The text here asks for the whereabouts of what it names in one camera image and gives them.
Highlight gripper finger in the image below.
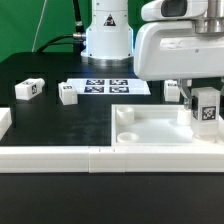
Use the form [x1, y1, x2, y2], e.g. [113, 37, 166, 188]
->
[178, 79, 192, 110]

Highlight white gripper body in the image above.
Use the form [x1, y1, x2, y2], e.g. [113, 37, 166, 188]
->
[134, 0, 224, 81]

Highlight white square tabletop part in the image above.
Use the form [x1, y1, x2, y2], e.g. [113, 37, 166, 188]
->
[111, 104, 224, 147]

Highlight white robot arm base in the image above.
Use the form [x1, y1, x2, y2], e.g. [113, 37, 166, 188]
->
[81, 0, 134, 66]

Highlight white marker tag sheet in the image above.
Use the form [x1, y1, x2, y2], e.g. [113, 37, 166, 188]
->
[67, 78, 150, 95]

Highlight white front fence wall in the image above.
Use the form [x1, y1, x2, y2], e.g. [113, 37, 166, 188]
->
[0, 145, 224, 173]

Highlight white fence wall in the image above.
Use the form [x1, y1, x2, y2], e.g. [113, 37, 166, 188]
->
[0, 145, 224, 173]
[0, 108, 12, 140]

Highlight black cables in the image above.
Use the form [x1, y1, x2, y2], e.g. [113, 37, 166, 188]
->
[35, 0, 88, 55]

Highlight white thin cable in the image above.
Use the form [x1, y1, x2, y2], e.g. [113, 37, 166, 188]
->
[31, 0, 48, 53]

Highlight white left fence wall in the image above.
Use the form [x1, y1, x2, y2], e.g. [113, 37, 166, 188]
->
[0, 108, 12, 140]

